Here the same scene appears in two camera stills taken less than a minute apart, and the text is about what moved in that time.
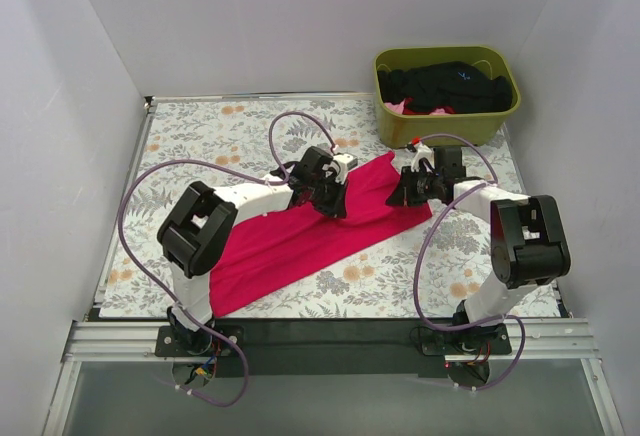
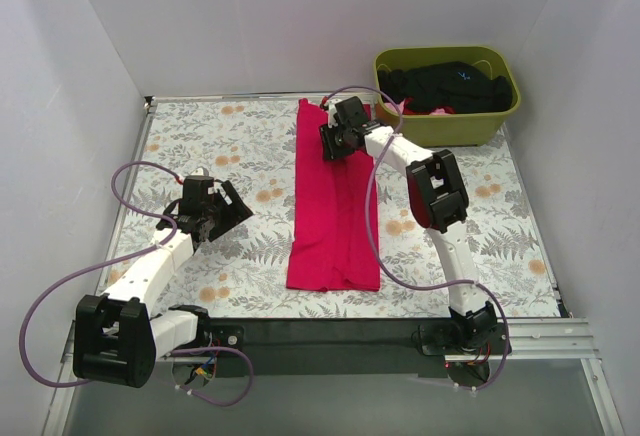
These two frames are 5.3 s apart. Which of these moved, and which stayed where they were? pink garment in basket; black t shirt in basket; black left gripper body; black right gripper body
Moved: black right gripper body; black left gripper body
Stayed: pink garment in basket; black t shirt in basket
